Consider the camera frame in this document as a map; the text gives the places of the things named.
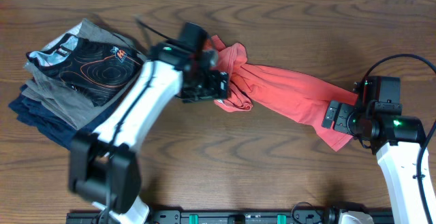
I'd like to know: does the orange soccer t-shirt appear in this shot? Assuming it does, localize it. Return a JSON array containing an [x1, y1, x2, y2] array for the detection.
[[205, 35, 357, 151]]

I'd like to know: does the black t-shirt orange contour print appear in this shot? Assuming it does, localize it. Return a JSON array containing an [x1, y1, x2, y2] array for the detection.
[[27, 33, 144, 106]]

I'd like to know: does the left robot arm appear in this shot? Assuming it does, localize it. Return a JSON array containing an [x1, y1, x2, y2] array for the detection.
[[68, 40, 228, 223]]

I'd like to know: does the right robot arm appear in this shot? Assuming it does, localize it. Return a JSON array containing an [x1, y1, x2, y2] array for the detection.
[[322, 76, 435, 223]]

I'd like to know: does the grey folded t-shirt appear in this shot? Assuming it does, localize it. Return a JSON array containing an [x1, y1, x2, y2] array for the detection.
[[25, 19, 146, 129]]

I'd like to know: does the navy blue folded garment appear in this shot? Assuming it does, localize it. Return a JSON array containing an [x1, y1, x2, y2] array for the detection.
[[9, 80, 120, 149]]

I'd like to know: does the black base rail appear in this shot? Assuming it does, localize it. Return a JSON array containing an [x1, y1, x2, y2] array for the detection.
[[65, 210, 394, 224]]

